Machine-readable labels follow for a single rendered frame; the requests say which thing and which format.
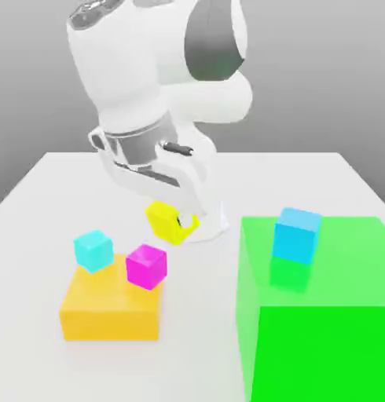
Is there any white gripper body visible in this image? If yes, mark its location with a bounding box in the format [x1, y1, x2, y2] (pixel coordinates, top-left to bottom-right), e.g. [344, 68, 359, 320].
[97, 150, 200, 209]

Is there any small yellow cube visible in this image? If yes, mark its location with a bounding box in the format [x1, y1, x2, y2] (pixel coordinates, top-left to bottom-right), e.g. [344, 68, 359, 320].
[145, 200, 200, 247]

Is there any small magenta cube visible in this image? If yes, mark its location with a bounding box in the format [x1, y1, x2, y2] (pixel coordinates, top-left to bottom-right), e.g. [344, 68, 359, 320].
[125, 243, 168, 291]

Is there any small cyan cube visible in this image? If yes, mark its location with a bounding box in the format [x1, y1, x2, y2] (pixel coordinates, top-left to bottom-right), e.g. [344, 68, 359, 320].
[72, 228, 115, 275]

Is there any small blue cube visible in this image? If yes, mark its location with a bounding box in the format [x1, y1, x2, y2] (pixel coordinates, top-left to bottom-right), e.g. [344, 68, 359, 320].
[271, 206, 323, 266]

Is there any large orange box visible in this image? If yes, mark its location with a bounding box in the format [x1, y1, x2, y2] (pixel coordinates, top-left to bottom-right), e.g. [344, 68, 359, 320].
[58, 253, 164, 342]

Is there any large green box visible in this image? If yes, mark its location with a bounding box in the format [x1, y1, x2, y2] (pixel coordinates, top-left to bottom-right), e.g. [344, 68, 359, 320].
[235, 215, 385, 402]

